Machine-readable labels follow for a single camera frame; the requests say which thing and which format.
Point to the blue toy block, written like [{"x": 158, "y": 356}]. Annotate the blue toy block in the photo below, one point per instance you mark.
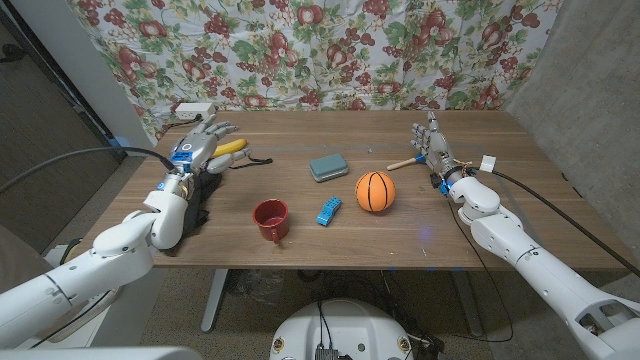
[{"x": 328, "y": 211}]

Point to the yellow banana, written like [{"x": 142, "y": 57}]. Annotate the yellow banana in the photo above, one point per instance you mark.
[{"x": 232, "y": 146}]

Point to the white power strip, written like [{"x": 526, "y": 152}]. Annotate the white power strip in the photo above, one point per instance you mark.
[{"x": 192, "y": 111}]

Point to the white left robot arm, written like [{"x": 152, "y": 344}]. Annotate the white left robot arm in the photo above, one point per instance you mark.
[{"x": 115, "y": 255}]

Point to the teal rectangular case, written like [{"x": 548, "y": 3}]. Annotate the teal rectangular case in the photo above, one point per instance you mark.
[{"x": 328, "y": 166}]

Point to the floral fruit print backdrop cloth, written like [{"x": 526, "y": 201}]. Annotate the floral fruit print backdrop cloth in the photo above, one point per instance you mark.
[{"x": 310, "y": 55}]

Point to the red cup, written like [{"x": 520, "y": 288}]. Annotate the red cup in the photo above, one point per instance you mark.
[{"x": 271, "y": 217}]

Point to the orange basketball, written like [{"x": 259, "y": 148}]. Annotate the orange basketball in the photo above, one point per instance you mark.
[{"x": 375, "y": 191}]

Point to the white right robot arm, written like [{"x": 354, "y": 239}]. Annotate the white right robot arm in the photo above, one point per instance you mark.
[{"x": 540, "y": 270}]

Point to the brown fabric surface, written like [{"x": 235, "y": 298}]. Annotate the brown fabric surface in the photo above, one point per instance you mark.
[{"x": 15, "y": 260}]

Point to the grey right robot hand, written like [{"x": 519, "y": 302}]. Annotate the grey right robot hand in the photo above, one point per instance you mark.
[{"x": 437, "y": 150}]

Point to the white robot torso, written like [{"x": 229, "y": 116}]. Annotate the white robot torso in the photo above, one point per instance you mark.
[{"x": 340, "y": 330}]

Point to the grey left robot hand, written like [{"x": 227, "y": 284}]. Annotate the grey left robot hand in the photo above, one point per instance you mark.
[{"x": 192, "y": 147}]

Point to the dark table leg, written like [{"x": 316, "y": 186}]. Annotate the dark table leg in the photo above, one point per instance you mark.
[{"x": 467, "y": 305}]

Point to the dark grey partition panel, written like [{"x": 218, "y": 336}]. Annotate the dark grey partition panel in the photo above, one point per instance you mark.
[{"x": 40, "y": 150}]

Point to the wooden stick with blue head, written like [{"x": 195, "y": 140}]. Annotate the wooden stick with blue head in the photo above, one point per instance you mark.
[{"x": 402, "y": 163}]

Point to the white table leg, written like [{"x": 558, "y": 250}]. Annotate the white table leg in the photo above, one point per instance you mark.
[{"x": 215, "y": 300}]

